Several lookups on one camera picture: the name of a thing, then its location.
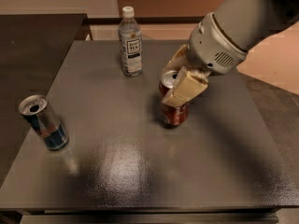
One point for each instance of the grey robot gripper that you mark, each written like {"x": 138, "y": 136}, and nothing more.
{"x": 212, "y": 49}

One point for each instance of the red coke can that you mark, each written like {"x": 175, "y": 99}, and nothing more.
{"x": 171, "y": 116}

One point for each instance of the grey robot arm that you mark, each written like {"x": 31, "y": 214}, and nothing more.
{"x": 248, "y": 22}

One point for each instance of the clear blue plastic water bottle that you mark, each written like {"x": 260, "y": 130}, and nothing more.
{"x": 130, "y": 38}

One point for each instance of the silver blue energy drink can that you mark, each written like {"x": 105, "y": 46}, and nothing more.
{"x": 36, "y": 109}

